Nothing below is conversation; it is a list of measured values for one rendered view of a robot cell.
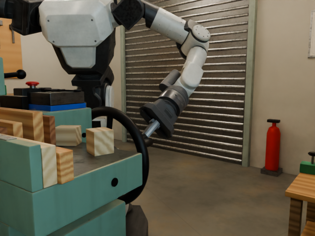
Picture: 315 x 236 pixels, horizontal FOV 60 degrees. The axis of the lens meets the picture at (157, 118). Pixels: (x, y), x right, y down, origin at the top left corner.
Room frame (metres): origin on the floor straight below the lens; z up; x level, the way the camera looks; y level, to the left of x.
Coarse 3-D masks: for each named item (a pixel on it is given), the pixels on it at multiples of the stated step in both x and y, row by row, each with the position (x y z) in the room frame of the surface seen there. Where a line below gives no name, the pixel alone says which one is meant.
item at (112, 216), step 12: (108, 204) 0.48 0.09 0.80; (120, 204) 0.48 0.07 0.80; (84, 216) 0.43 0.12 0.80; (96, 216) 0.43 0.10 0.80; (108, 216) 0.45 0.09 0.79; (120, 216) 0.48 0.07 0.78; (60, 228) 0.40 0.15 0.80; (72, 228) 0.40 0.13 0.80; (84, 228) 0.41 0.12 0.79; (96, 228) 0.43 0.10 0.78; (108, 228) 0.45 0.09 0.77; (120, 228) 0.48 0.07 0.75
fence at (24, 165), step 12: (0, 144) 0.33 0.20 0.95; (12, 144) 0.32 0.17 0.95; (24, 144) 0.31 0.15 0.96; (36, 144) 0.31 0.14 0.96; (0, 156) 0.33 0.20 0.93; (12, 156) 0.32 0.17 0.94; (24, 156) 0.30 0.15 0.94; (36, 156) 0.30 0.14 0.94; (0, 168) 0.33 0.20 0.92; (12, 168) 0.32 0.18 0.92; (24, 168) 0.30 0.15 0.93; (36, 168) 0.30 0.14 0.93; (12, 180) 0.32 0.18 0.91; (24, 180) 0.30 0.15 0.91; (36, 180) 0.30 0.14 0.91
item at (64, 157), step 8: (56, 152) 0.33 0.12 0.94; (64, 152) 0.33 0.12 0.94; (72, 152) 0.34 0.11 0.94; (56, 160) 0.33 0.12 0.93; (64, 160) 0.33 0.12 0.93; (72, 160) 0.34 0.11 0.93; (64, 168) 0.33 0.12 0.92; (72, 168) 0.34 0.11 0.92; (64, 176) 0.33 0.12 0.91; (72, 176) 0.34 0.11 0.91
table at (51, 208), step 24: (96, 168) 0.39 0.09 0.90; (120, 168) 0.42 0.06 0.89; (0, 192) 0.34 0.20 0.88; (24, 192) 0.31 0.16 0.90; (48, 192) 0.31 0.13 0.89; (72, 192) 0.34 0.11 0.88; (96, 192) 0.38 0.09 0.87; (120, 192) 0.42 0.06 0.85; (0, 216) 0.34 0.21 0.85; (24, 216) 0.31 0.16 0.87; (48, 216) 0.31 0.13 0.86; (72, 216) 0.34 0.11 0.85
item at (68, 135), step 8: (56, 128) 0.52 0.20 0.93; (64, 128) 0.52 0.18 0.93; (72, 128) 0.52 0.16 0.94; (80, 128) 0.55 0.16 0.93; (56, 136) 0.52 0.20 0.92; (64, 136) 0.52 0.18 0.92; (72, 136) 0.52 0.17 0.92; (80, 136) 0.55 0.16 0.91; (56, 144) 0.52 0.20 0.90; (64, 144) 0.52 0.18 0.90; (72, 144) 0.52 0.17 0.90
